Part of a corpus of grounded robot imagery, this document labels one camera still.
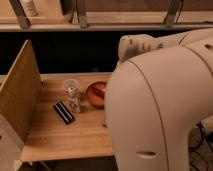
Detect wooden background shelf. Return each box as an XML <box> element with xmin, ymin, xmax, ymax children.
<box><xmin>0</xmin><ymin>0</ymin><xmax>213</xmax><ymax>32</ymax></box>

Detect red item in bowl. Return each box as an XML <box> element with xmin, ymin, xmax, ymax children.
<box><xmin>92</xmin><ymin>87</ymin><xmax>105</xmax><ymax>99</ymax></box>

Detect clear plastic bottle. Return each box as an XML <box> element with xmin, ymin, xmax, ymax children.
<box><xmin>68</xmin><ymin>86</ymin><xmax>81</xmax><ymax>113</ymax></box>

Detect white bottle on shelf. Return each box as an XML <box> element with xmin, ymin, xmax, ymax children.
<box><xmin>23</xmin><ymin>0</ymin><xmax>38</xmax><ymax>17</ymax></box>

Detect black cables on floor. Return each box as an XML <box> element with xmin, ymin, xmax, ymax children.
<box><xmin>189</xmin><ymin>121</ymin><xmax>213</xmax><ymax>171</ymax></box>

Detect clear drinking glass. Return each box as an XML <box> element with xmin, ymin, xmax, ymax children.
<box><xmin>63</xmin><ymin>79</ymin><xmax>79</xmax><ymax>95</ymax></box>

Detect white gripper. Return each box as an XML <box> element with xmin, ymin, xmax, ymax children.
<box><xmin>118</xmin><ymin>34</ymin><xmax>156</xmax><ymax>63</ymax></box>

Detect black striped eraser block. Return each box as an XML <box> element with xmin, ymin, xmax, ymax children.
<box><xmin>53</xmin><ymin>102</ymin><xmax>75</xmax><ymax>125</ymax></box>

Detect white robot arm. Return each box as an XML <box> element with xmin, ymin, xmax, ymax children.
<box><xmin>105</xmin><ymin>28</ymin><xmax>213</xmax><ymax>171</ymax></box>

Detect left wooden divider panel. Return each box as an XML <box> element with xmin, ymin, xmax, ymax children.
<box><xmin>0</xmin><ymin>40</ymin><xmax>42</xmax><ymax>142</ymax></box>

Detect orange bowl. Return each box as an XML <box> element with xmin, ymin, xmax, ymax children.
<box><xmin>86</xmin><ymin>81</ymin><xmax>107</xmax><ymax>108</ymax></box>

